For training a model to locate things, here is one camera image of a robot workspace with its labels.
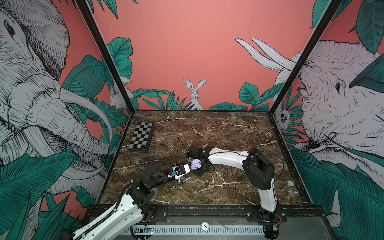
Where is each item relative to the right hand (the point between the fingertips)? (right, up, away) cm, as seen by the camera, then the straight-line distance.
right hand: (196, 172), depth 87 cm
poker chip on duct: (+4, -20, -17) cm, 27 cm away
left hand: (-1, +11, -22) cm, 25 cm away
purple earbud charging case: (0, +11, -24) cm, 26 cm away
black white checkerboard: (-37, +18, +11) cm, 43 cm away
